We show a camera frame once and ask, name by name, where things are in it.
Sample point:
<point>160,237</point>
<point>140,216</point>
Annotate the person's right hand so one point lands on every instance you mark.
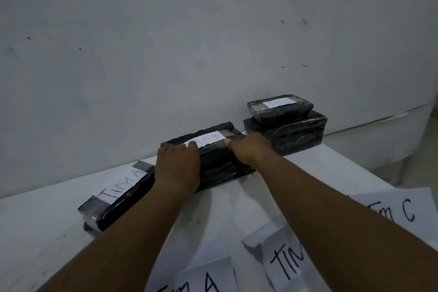
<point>253,149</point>

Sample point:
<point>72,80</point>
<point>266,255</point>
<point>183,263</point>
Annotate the person's left hand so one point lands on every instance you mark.
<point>178,168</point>

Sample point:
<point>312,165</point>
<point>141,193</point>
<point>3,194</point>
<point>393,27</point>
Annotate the white label black bottom line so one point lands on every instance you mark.
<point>208,138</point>

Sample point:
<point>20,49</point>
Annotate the large black package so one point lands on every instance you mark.
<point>294,134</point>

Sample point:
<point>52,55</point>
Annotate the rounded black package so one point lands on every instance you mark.
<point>284,114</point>

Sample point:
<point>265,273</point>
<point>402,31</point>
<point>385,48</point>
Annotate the white label thin writing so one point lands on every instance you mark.
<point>279,103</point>
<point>119,185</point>

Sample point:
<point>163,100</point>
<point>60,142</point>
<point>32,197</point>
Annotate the small lumpy black package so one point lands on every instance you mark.
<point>116,209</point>

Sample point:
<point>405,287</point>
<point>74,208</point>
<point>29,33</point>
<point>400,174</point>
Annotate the person's left forearm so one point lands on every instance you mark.
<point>119,250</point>

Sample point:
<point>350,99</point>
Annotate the person's right forearm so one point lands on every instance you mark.
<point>342,226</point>

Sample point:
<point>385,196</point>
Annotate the folded white paper sign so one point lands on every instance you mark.
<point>410,206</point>
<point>205,278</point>
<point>280,261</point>

